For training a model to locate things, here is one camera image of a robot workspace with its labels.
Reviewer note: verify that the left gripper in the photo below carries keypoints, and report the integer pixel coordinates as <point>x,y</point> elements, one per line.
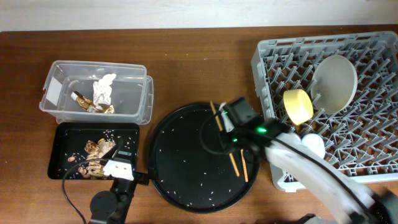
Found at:
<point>142,179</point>

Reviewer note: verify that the grey plate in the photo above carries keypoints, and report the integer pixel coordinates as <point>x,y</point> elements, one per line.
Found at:
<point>336,82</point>

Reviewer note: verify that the grey dishwasher rack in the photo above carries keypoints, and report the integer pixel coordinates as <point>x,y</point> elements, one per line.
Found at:
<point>361,139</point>

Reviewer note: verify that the pink cup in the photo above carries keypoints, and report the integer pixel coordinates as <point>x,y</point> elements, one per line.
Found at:
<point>292,138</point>

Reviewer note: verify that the clear plastic bin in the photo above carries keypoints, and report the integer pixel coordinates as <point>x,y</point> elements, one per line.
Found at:
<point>132,91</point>

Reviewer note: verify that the gold foil wrapper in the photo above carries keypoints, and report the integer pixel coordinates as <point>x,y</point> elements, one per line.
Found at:
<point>89,106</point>

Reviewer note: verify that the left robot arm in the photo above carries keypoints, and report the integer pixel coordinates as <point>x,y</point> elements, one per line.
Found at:
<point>113,205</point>

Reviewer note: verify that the yellow bowl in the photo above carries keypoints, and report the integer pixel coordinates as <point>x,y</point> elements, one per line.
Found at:
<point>298,106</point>

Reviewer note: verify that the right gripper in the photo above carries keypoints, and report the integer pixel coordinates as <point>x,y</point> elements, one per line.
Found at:
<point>226,144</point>

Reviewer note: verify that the white napkin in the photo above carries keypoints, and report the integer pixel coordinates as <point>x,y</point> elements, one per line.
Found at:
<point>102,91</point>

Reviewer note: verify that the blue cup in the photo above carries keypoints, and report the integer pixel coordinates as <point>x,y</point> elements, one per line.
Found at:
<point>315,143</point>

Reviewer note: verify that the round black tray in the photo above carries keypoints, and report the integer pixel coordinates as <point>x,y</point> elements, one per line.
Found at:
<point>188,176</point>

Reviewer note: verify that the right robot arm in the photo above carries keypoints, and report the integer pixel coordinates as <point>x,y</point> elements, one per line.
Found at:
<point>347,200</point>

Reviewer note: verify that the black rectangular tray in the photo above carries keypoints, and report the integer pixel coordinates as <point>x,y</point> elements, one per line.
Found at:
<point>71,138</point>

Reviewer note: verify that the wooden chopstick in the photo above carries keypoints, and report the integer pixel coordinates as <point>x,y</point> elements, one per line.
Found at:
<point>245,172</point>
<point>231,157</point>

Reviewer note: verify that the food scraps pile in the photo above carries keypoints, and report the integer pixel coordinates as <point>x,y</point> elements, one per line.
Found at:
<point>93,169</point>

